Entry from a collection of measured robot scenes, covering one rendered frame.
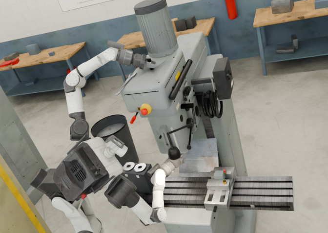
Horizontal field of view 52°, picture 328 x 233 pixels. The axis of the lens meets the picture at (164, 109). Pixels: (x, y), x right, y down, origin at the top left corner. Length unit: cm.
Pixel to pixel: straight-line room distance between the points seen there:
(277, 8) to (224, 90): 354
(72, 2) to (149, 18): 517
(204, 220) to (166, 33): 124
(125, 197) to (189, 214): 68
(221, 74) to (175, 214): 103
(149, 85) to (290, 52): 418
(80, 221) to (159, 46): 119
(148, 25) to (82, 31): 525
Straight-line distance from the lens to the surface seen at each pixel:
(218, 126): 257
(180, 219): 245
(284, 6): 558
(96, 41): 722
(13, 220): 353
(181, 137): 211
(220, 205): 227
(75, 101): 199
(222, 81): 216
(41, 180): 215
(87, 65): 200
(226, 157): 275
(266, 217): 347
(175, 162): 224
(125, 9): 671
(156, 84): 179
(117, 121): 448
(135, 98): 187
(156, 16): 205
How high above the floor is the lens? 263
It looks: 29 degrees down
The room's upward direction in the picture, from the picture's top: 18 degrees counter-clockwise
